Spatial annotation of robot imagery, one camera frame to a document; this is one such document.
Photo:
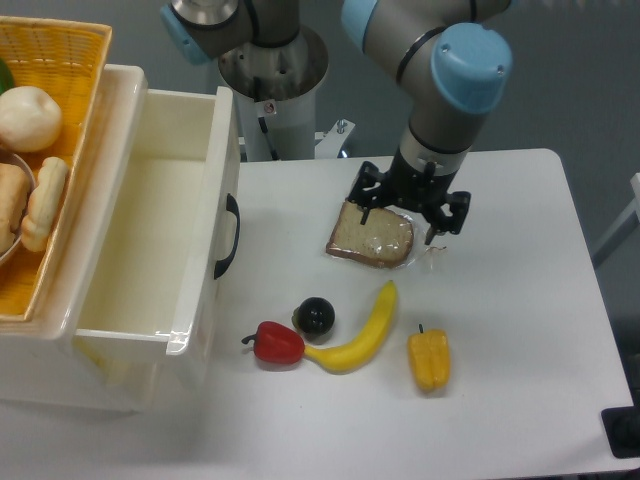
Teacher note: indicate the green vegetable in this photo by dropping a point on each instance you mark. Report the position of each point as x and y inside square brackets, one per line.
[6, 78]

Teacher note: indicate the white frame at right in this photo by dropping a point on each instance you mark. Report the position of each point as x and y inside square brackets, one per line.
[626, 222]

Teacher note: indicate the red bell pepper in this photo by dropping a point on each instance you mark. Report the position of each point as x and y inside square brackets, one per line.
[275, 345]

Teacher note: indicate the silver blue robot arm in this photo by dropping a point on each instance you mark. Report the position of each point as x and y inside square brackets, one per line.
[438, 52]

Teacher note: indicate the black device at corner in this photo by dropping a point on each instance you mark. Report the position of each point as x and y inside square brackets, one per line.
[622, 431]

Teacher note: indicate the long bread roll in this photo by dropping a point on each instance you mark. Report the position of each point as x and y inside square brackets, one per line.
[42, 207]

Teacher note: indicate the yellow banana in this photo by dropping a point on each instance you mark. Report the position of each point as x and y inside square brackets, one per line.
[365, 345]

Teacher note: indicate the white open drawer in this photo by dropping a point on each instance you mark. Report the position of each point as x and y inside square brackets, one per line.
[152, 294]

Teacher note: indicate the wrapped bread slice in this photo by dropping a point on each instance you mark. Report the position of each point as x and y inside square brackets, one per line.
[387, 240]

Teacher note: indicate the white drawer cabinet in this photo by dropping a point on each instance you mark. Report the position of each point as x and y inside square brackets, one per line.
[41, 360]

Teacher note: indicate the round white bun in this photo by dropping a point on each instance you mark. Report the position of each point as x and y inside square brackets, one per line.
[31, 120]

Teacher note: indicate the yellow bell pepper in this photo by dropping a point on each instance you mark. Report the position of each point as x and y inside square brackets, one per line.
[429, 358]

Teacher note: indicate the black drawer handle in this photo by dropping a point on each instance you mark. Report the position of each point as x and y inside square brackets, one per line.
[230, 238]

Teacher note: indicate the yellow wicker basket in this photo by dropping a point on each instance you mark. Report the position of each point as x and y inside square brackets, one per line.
[66, 59]

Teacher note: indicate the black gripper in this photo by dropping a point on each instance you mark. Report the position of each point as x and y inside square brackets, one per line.
[418, 185]

